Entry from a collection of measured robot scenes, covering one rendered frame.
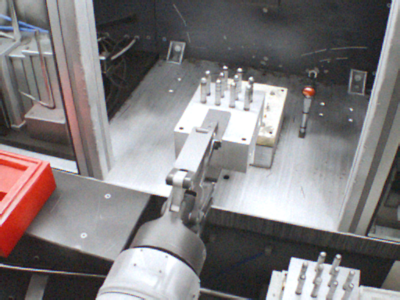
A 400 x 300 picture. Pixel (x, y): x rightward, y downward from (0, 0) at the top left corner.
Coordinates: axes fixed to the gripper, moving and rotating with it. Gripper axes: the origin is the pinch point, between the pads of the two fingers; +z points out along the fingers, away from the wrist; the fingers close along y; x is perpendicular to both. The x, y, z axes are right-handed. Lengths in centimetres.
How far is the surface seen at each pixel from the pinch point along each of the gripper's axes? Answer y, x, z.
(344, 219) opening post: -10.3, -19.3, 0.8
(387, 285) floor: -105, -56, 58
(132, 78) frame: -11.8, 25.1, 29.7
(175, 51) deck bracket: -12.0, 20.3, 43.8
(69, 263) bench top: -36.0, 28.6, -2.4
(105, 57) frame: -1.1, 24.9, 19.4
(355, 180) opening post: -2.5, -19.1, 0.9
